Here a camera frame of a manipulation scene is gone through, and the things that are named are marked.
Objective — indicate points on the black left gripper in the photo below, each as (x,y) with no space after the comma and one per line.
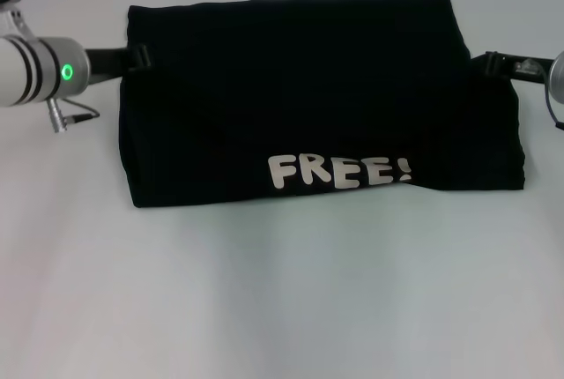
(106,64)

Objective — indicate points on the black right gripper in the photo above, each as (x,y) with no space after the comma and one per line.
(529,68)

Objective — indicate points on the black t-shirt with white print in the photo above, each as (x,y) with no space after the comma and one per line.
(308,110)

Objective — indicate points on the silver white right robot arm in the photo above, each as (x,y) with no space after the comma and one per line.
(557,77)

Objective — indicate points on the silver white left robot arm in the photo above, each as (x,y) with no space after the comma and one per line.
(35,70)

